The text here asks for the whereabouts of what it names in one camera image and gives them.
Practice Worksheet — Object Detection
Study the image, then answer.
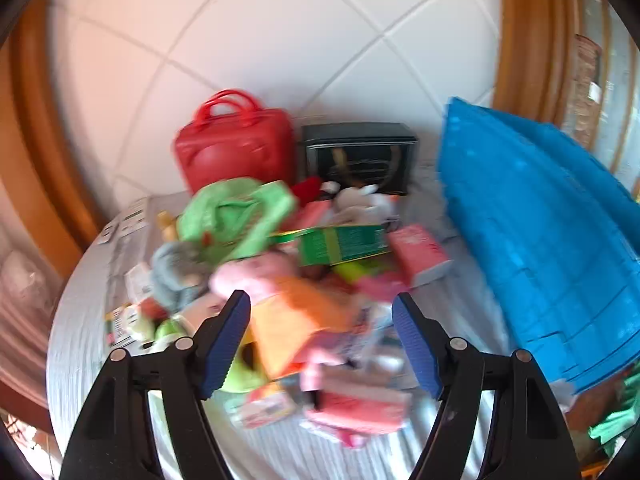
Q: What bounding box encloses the blue plastic crate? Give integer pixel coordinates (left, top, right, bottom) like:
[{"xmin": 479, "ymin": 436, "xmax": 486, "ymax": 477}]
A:
[{"xmin": 436, "ymin": 96, "xmax": 640, "ymax": 395}]

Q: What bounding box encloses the red handbag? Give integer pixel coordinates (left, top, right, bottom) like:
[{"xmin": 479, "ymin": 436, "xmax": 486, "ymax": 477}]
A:
[{"xmin": 172, "ymin": 89, "xmax": 296, "ymax": 196}]

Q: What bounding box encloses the pink and orange plush toy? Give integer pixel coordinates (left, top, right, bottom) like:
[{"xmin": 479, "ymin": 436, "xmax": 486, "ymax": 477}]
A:
[{"xmin": 248, "ymin": 277, "xmax": 361, "ymax": 381}]

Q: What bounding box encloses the pink tissue packet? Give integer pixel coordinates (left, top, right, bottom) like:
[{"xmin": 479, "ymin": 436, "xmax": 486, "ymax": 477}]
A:
[
  {"xmin": 302, "ymin": 375, "xmax": 413, "ymax": 436},
  {"xmin": 387, "ymin": 223, "xmax": 453, "ymax": 288}
]

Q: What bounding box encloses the green cardboard box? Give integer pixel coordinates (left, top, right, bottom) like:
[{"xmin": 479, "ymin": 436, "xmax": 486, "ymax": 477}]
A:
[{"xmin": 270, "ymin": 223, "xmax": 392, "ymax": 267}]

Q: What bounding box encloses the light blue striped tablecloth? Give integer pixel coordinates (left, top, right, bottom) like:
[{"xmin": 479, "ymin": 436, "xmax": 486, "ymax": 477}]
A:
[{"xmin": 46, "ymin": 160, "xmax": 576, "ymax": 480}]

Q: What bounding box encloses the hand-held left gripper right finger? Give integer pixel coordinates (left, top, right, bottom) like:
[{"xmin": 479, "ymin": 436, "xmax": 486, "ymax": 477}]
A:
[{"xmin": 391, "ymin": 292, "xmax": 583, "ymax": 480}]

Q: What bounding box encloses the translucent plastic sheet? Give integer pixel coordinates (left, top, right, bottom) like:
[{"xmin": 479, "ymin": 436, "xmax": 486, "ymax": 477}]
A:
[{"xmin": 0, "ymin": 245, "xmax": 62, "ymax": 401}]

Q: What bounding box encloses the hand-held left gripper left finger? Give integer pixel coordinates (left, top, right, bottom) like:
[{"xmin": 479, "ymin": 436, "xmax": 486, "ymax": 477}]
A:
[{"xmin": 59, "ymin": 289, "xmax": 252, "ymax": 480}]

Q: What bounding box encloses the white printed paper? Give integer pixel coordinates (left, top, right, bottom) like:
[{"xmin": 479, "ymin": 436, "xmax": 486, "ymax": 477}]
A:
[{"xmin": 97, "ymin": 197, "xmax": 151, "ymax": 246}]

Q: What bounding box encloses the green frog plush toy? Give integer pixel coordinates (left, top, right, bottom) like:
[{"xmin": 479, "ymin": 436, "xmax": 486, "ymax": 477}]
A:
[{"xmin": 155, "ymin": 317, "xmax": 266, "ymax": 393}]

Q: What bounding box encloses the wooden frame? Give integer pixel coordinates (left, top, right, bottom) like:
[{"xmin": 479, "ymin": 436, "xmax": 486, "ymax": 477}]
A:
[
  {"xmin": 492, "ymin": 0, "xmax": 581, "ymax": 126},
  {"xmin": 0, "ymin": 0, "xmax": 108, "ymax": 436}
]

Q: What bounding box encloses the pink white small box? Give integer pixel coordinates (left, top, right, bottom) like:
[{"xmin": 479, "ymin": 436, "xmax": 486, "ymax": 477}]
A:
[{"xmin": 125, "ymin": 262, "xmax": 157, "ymax": 302}]

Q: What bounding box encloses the grey plush toy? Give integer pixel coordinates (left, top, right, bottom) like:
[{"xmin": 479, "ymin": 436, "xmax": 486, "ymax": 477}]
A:
[{"xmin": 150, "ymin": 241, "xmax": 216, "ymax": 313}]

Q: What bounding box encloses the pink yellow packet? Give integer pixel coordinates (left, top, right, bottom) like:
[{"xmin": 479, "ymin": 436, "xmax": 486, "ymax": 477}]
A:
[{"xmin": 332, "ymin": 261, "xmax": 383, "ymax": 283}]

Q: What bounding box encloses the colourful card pack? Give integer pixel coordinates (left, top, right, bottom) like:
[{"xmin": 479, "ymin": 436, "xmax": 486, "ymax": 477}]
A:
[{"xmin": 102, "ymin": 305, "xmax": 140, "ymax": 351}]

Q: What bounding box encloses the black gift box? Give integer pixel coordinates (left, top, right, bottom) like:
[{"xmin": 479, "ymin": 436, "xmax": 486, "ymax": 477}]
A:
[{"xmin": 298, "ymin": 121, "xmax": 420, "ymax": 197}]

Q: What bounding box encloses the dark green fabric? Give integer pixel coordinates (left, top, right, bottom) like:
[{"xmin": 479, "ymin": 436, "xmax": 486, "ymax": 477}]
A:
[{"xmin": 587, "ymin": 404, "xmax": 637, "ymax": 446}]

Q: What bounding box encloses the light green cloth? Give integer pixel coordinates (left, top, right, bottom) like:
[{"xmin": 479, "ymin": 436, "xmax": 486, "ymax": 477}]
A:
[{"xmin": 176, "ymin": 177, "xmax": 297, "ymax": 261}]

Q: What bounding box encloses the white plush toy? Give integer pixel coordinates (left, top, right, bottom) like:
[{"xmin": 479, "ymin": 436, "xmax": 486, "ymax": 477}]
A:
[{"xmin": 334, "ymin": 185, "xmax": 397, "ymax": 226}]

